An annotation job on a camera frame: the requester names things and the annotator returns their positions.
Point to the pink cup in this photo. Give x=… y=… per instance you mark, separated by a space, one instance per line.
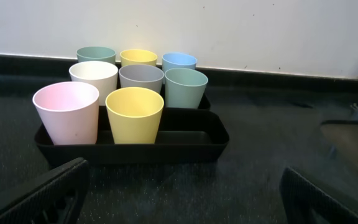
x=67 y=115

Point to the blue cup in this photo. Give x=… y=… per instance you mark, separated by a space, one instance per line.
x=179 y=60

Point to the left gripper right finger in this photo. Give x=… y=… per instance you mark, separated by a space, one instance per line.
x=315 y=202

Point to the green cup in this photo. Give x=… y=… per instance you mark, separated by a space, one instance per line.
x=95 y=55
x=183 y=90

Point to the grey cup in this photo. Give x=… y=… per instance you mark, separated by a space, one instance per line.
x=141 y=77

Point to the yellow cup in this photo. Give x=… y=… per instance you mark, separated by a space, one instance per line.
x=138 y=57
x=134 y=118

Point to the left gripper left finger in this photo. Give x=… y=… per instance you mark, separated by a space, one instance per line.
x=51 y=193

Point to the steel sink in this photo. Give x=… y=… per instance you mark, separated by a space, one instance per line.
x=353 y=146

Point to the white cup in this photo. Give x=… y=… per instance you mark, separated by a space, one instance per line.
x=95 y=74

